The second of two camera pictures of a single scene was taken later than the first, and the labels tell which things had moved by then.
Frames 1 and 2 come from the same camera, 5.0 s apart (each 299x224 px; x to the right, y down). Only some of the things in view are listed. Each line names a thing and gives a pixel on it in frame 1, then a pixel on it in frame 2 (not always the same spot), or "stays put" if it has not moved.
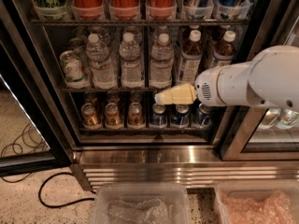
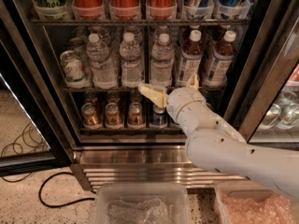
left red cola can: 87,2 stays put
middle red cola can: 124,2 stays put
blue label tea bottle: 192,59 stays put
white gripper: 206,89 to 179,99
